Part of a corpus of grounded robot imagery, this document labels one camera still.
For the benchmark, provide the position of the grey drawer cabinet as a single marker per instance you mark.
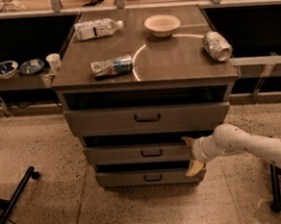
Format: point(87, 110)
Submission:
point(172, 70)

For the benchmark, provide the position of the blue white bowl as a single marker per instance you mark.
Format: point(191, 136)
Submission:
point(8, 69)

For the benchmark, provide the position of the crushed blue silver can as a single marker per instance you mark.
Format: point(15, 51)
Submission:
point(112, 67)

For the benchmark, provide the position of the white paper cup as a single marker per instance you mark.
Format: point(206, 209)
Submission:
point(54, 61)

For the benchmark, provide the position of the low side shelf left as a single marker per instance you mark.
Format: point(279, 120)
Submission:
point(21, 82)

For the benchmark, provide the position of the black stand leg left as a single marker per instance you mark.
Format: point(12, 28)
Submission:
point(7, 206)

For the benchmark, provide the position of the grey bottom drawer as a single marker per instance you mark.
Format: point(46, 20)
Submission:
point(147, 177)

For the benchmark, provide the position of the black stand leg right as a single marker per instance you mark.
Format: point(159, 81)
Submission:
point(275, 173)

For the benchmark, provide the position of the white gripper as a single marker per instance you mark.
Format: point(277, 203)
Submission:
point(197, 150)

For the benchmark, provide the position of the grey drawer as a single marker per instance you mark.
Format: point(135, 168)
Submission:
point(158, 152)
point(147, 177)
point(146, 119)

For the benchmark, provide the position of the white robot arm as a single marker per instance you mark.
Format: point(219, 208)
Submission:
point(230, 140)

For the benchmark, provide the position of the white paper bowl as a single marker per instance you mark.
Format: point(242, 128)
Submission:
point(162, 25)

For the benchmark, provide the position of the dark blue bowl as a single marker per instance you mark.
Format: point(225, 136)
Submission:
point(32, 67)

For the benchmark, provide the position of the black stand leg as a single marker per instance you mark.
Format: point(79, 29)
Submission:
point(7, 206)
point(275, 173)

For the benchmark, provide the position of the grey top drawer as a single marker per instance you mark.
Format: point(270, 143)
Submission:
point(146, 119)

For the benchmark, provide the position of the crushed silver can right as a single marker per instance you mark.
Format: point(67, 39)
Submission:
point(217, 46)

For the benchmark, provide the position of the white labelled plastic bottle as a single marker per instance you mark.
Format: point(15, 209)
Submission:
point(97, 28)

